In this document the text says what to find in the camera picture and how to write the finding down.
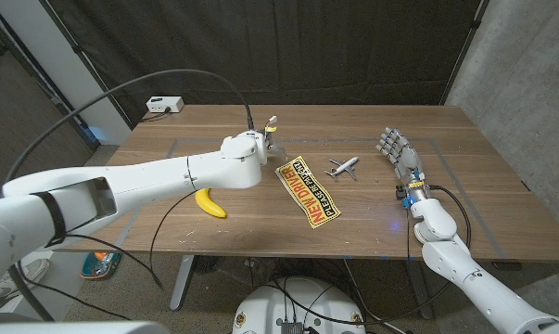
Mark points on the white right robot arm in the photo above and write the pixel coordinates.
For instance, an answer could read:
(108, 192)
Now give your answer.
(446, 260)

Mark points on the grey table leg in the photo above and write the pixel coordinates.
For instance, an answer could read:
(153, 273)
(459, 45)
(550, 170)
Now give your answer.
(181, 283)
(420, 292)

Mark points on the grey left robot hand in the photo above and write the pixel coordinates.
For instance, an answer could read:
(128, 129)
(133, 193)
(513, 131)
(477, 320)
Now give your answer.
(275, 149)

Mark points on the white power box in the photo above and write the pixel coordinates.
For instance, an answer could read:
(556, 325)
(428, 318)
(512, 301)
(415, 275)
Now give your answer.
(165, 104)

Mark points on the yellow toy banana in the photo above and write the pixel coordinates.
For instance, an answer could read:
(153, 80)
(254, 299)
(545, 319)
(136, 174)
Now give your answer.
(209, 204)

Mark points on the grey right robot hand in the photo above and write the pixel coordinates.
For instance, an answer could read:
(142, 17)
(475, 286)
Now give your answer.
(406, 158)

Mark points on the teal orange object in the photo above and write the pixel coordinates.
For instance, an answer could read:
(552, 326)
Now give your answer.
(99, 265)

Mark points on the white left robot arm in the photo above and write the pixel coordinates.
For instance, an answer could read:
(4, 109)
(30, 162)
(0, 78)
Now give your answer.
(168, 174)

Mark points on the black backdrop stand pole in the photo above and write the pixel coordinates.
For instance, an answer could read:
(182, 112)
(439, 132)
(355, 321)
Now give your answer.
(466, 46)
(86, 65)

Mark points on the black backdrop curtain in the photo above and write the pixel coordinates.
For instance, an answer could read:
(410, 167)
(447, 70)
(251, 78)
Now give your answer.
(279, 46)

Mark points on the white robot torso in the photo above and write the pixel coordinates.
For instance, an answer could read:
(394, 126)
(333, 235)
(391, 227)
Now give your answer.
(302, 301)

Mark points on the white toy airplane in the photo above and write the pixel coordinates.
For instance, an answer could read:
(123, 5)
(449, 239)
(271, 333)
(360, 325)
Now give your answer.
(344, 167)

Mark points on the yellow new driver bumper sticker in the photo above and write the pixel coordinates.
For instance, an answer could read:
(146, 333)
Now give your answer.
(307, 192)

